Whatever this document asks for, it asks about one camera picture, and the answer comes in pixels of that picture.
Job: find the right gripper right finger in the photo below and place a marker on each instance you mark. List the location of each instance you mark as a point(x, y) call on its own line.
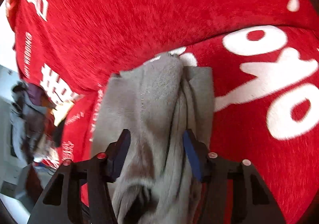
point(252, 201)

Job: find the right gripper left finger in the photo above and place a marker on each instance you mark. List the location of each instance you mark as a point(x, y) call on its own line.
point(60, 202)

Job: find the grey knit sweater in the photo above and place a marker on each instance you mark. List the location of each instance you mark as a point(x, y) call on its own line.
point(156, 102)

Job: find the pile of dark clothes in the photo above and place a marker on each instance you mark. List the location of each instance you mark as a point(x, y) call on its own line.
point(30, 111)

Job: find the black garment at bedside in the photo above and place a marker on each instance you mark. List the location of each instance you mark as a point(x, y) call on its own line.
point(57, 134)

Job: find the cream yellow cloth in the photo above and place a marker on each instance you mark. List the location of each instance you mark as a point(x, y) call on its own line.
point(61, 111)

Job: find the red wedding bed cover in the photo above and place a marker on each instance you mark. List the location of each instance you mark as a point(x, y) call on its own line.
point(265, 80)

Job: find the red wedding quilt roll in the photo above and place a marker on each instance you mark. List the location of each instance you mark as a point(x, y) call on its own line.
point(137, 14)

